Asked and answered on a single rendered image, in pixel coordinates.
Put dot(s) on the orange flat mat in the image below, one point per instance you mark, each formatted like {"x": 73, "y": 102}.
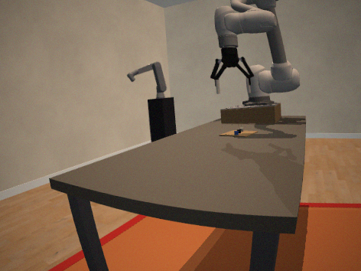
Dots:
{"x": 242, "y": 134}

